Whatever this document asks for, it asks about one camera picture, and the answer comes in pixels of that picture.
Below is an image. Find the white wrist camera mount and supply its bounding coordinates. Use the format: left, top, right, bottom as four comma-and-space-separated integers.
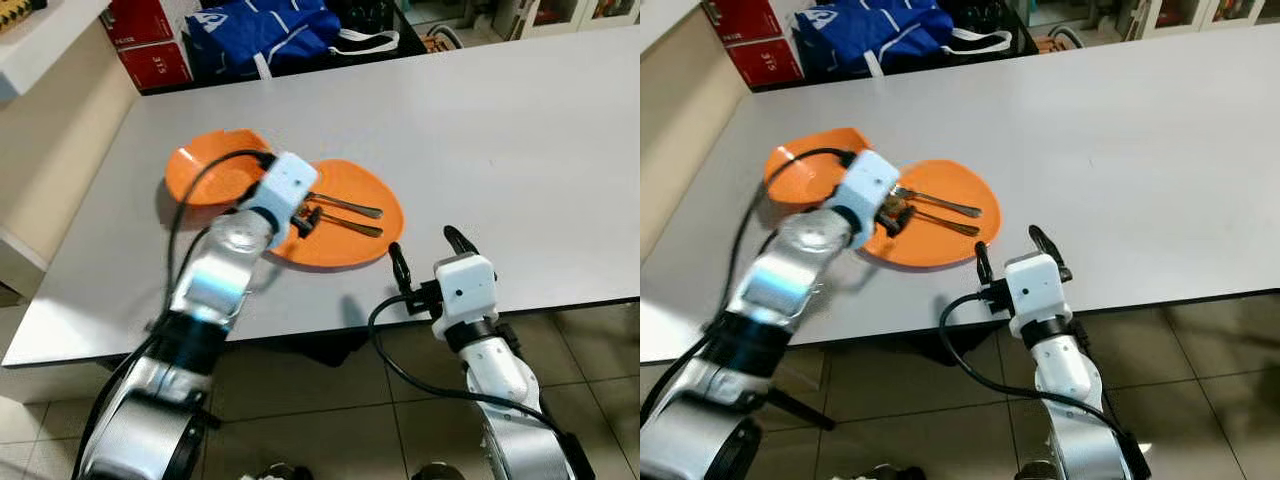
245, 152, 319, 226
830, 150, 901, 251
1003, 253, 1061, 336
435, 253, 498, 341

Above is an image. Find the blue bag with white straps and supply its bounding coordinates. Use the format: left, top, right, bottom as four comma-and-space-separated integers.
185, 0, 401, 81
790, 0, 1013, 81

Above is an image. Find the brown woven tray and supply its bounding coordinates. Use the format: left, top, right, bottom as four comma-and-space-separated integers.
0, 0, 48, 36

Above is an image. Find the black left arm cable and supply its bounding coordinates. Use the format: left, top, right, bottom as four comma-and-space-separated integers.
163, 148, 277, 313
735, 147, 857, 331

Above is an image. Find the silver metal spoon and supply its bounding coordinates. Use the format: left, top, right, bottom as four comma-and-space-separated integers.
310, 192, 384, 219
895, 187, 984, 219

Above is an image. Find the red cardboard box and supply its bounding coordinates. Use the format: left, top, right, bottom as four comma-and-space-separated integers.
725, 38, 803, 89
118, 42, 191, 93
705, 0, 781, 46
100, 0, 176, 49

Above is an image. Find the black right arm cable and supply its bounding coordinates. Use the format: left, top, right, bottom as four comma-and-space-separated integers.
938, 292, 1131, 441
367, 293, 561, 431

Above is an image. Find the orange plate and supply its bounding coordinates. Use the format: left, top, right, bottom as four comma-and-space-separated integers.
862, 158, 1001, 269
268, 158, 405, 269

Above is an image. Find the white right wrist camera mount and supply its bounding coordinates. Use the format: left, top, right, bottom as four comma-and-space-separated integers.
1003, 253, 1061, 336
435, 253, 498, 341

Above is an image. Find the silver metal fork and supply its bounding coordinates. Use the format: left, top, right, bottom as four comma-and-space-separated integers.
905, 208, 982, 239
318, 210, 385, 239

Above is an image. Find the white shelf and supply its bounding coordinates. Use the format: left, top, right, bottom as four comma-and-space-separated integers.
0, 0, 111, 101
640, 0, 703, 26

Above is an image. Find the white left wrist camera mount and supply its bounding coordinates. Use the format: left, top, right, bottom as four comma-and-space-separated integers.
830, 150, 901, 251
245, 152, 319, 226

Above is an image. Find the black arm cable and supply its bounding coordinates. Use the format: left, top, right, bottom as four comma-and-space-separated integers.
163, 148, 277, 313
367, 293, 561, 431
938, 292, 1131, 441
735, 147, 857, 331

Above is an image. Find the white glass door cabinet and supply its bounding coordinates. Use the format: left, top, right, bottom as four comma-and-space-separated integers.
1030, 0, 1280, 41
440, 0, 641, 41

